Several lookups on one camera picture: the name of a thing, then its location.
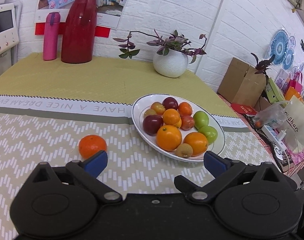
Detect large tangerine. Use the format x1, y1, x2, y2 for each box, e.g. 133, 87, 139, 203
78, 135, 107, 159

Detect brown kiwi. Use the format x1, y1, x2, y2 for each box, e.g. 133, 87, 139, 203
175, 143, 193, 158

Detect green apple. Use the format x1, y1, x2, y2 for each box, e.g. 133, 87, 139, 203
198, 126, 218, 145
193, 111, 209, 130

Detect small orange mandarin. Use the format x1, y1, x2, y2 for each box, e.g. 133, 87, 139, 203
162, 108, 180, 126

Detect medium tangerine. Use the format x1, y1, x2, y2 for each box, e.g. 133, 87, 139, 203
178, 102, 193, 116

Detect red-yellow apple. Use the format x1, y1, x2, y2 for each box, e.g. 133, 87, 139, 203
150, 102, 166, 115

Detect large orange front right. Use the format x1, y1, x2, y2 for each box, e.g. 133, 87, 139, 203
183, 132, 208, 157

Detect large orange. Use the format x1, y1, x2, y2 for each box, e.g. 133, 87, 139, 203
183, 132, 208, 157
156, 125, 182, 152

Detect large orange front left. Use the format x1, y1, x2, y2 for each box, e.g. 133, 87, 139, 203
156, 125, 182, 152

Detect white power strip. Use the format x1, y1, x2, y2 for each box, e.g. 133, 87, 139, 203
261, 125, 287, 152

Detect white ceramic plate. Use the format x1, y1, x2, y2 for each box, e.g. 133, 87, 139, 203
131, 94, 226, 163

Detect small orange in plate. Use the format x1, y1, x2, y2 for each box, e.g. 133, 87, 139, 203
174, 119, 182, 129

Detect beige Shan tote bag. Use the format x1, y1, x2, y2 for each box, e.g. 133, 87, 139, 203
284, 96, 304, 153

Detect small red apple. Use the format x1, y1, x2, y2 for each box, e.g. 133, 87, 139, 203
181, 115, 195, 131

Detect red envelope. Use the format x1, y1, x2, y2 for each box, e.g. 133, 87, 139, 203
231, 103, 257, 115

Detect dark red plum front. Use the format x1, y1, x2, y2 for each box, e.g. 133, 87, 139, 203
143, 115, 163, 136

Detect dark red plum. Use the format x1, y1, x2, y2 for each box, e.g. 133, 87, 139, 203
162, 97, 179, 110
143, 115, 163, 136

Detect clear plastic bag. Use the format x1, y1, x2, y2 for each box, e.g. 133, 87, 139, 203
253, 100, 291, 128

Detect green patterned tablecloth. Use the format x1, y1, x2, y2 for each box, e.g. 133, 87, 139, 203
0, 53, 272, 239

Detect small yellowish fruit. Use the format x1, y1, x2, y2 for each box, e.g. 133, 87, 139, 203
143, 109, 157, 119

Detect dark red plum back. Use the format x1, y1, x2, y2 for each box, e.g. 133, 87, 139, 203
162, 97, 179, 110

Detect brown cardboard box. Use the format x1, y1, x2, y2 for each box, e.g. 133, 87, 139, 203
218, 57, 266, 107

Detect green box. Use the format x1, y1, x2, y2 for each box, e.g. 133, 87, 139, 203
265, 78, 285, 104

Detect orange paper bag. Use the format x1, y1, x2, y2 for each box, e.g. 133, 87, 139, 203
284, 86, 304, 102

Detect pink gift bag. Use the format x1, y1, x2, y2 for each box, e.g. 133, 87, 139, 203
289, 71, 303, 93

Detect dark purple potted plant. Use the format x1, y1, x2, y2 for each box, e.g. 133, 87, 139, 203
251, 53, 275, 84

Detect white ribbed plant pot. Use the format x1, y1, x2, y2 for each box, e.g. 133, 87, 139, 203
153, 50, 188, 78

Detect red thermos jug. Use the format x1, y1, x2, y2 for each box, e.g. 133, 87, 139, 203
61, 0, 97, 64

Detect purple trailing plant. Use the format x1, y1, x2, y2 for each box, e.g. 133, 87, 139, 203
113, 30, 207, 64

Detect pink water bottle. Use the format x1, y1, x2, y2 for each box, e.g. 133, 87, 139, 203
43, 12, 61, 61

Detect white water dispenser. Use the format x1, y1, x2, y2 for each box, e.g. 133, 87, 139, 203
0, 1, 22, 76

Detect blue round wall decorations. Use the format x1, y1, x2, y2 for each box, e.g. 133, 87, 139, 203
265, 29, 296, 71

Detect bedding poster on wall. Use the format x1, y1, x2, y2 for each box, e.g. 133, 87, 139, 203
35, 0, 127, 37

